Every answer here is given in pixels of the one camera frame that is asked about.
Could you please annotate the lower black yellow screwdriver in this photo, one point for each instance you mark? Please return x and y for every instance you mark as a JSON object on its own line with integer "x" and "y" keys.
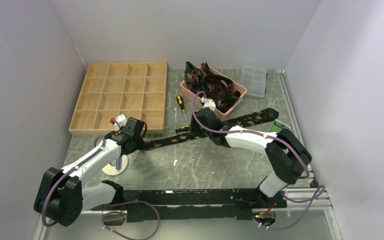
{"x": 182, "y": 129}

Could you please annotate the upper black yellow screwdriver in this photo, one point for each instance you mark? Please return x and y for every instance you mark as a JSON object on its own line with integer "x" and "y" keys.
{"x": 180, "y": 102}

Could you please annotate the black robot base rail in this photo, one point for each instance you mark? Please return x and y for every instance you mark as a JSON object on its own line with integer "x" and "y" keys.
{"x": 237, "y": 203}

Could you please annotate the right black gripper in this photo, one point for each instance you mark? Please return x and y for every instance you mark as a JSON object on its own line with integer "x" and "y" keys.
{"x": 194, "y": 130}

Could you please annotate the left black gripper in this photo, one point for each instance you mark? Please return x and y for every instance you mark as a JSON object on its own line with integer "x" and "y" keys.
{"x": 139, "y": 143}

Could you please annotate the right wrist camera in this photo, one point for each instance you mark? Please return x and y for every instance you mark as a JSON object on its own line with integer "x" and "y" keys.
{"x": 208, "y": 103}

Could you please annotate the pile of patterned ties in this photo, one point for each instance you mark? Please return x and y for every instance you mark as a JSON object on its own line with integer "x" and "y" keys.
{"x": 217, "y": 87}

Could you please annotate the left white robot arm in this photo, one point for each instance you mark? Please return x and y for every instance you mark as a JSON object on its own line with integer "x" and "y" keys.
{"x": 62, "y": 194}

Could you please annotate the black yellow screwdriver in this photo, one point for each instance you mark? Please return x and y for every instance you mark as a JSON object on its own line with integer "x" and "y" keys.
{"x": 182, "y": 129}
{"x": 180, "y": 102}

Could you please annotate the green screw bit box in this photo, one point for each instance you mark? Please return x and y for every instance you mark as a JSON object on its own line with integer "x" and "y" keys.
{"x": 278, "y": 126}

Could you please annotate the clear plastic organizer box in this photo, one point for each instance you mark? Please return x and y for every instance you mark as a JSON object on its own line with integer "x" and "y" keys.
{"x": 254, "y": 80}

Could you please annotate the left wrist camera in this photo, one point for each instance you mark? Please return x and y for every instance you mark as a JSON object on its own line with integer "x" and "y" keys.
{"x": 118, "y": 122}

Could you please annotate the black gold patterned tie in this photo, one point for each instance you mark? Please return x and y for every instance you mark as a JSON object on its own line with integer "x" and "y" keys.
{"x": 252, "y": 119}

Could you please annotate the wooden compartment tray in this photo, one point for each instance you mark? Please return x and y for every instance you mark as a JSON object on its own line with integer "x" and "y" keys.
{"x": 109, "y": 89}

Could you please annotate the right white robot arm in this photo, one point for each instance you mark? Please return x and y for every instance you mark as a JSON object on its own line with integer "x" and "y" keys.
{"x": 288, "y": 157}

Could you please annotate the white tape roll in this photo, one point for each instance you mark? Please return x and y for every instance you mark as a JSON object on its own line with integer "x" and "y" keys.
{"x": 110, "y": 169}

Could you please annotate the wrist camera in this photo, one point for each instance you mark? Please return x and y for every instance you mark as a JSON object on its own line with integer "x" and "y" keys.
{"x": 118, "y": 122}
{"x": 208, "y": 103}

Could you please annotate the blue red small screwdriver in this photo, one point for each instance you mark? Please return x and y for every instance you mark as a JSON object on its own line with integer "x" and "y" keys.
{"x": 119, "y": 164}

